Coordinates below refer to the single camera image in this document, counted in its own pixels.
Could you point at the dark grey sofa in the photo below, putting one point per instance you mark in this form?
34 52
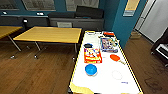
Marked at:
80 16

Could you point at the red flat box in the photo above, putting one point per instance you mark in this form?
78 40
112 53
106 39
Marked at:
108 33

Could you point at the yellow notice sheet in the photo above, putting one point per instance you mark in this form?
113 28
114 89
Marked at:
131 7

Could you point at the interior glass window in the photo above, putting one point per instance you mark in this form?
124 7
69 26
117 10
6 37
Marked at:
38 4
81 4

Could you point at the colourful board game box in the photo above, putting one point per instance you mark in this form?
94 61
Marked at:
108 44

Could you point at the yellow wooden table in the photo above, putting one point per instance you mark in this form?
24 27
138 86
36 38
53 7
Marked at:
8 31
48 35

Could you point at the yellow legged white game table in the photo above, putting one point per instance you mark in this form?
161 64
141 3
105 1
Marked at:
103 81

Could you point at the small dark round dish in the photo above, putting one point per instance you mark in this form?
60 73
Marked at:
88 45

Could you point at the cardboard box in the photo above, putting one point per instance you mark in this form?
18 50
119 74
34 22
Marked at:
135 35

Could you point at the white flat dish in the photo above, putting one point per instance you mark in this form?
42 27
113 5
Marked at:
90 33

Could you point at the grey chair back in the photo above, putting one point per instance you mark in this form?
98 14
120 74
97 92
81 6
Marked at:
64 24

